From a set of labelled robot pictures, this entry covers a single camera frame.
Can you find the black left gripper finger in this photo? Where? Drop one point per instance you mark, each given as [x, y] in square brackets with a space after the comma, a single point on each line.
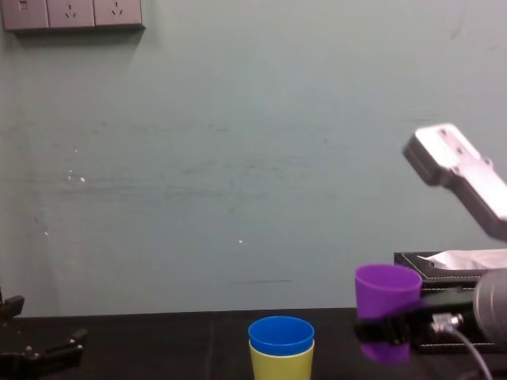
[65, 346]
[12, 306]

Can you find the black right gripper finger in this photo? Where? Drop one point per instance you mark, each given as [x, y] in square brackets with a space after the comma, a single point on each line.
[380, 330]

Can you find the white tissue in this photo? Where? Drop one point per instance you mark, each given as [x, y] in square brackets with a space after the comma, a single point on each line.
[471, 259]

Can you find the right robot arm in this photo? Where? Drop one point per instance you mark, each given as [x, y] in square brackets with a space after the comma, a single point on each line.
[467, 174]

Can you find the purple plastic cup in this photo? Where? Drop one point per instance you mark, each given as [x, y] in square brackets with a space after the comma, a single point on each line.
[386, 291]

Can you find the yellow plastic cup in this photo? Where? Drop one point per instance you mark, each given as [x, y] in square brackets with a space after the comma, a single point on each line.
[281, 366]

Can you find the grey wall socket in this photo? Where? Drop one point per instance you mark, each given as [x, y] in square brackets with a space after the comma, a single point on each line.
[117, 12]
[71, 13]

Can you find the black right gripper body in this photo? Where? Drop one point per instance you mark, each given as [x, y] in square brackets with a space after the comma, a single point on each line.
[443, 302]

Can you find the black table cloth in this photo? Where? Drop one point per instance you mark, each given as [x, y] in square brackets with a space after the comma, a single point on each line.
[158, 348]

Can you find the blue plastic cup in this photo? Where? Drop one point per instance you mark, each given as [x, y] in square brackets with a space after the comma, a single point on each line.
[280, 336]

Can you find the black tissue box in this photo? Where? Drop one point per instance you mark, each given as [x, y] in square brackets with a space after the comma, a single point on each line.
[439, 275]

